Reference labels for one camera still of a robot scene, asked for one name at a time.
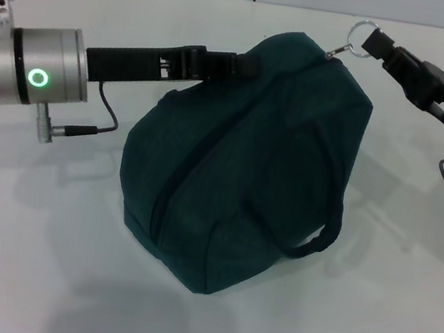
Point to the dark teal insulated lunch bag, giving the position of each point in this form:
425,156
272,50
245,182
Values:
248,158

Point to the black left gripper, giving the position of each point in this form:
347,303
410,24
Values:
136,64

